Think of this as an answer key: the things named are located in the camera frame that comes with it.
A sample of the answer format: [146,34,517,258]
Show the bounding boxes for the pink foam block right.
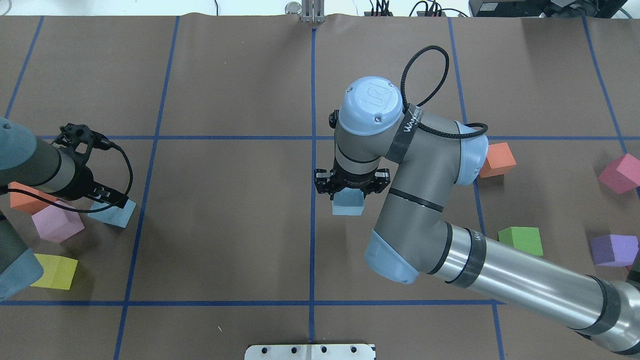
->
[598,153,640,194]

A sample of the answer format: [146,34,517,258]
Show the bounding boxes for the pink foam block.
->
[31,205,85,244]
[598,153,640,194]

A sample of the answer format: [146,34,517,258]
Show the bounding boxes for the black electronics box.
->
[468,0,627,19]

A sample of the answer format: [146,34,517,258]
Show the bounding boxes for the orange foam block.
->
[478,142,517,178]
[8,182,58,215]

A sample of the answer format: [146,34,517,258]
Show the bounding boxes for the orange foam block right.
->
[478,142,517,178]

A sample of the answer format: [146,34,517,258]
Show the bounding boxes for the black cable left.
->
[0,136,135,214]

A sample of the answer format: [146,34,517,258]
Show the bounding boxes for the black braided cable right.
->
[400,45,489,139]

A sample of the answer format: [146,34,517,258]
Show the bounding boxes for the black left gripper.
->
[60,150,128,209]

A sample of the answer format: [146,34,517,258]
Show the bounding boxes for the green foam block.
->
[497,227,544,256]

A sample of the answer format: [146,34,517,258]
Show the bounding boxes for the brown paper table mat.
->
[1,13,639,360]

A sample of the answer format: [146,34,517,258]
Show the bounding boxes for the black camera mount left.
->
[51,123,113,157]

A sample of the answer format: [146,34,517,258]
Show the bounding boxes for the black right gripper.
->
[314,168,391,201]

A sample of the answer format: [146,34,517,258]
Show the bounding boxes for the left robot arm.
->
[0,118,130,301]

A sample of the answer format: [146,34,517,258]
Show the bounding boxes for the white metal bracket bottom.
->
[244,343,377,360]

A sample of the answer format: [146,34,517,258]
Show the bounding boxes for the metal clamp top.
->
[284,0,326,24]

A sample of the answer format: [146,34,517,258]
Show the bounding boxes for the light blue block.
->
[331,187,365,216]
[87,199,137,229]

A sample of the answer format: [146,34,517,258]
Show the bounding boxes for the yellow foam block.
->
[30,253,79,291]

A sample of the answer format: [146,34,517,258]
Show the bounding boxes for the pink foam block left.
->
[31,205,85,244]

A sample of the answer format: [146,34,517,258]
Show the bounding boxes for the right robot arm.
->
[315,76,640,358]

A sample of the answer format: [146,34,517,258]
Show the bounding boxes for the purple foam block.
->
[589,234,639,267]

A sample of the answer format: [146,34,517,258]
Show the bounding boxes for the orange foam block left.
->
[8,182,58,215]

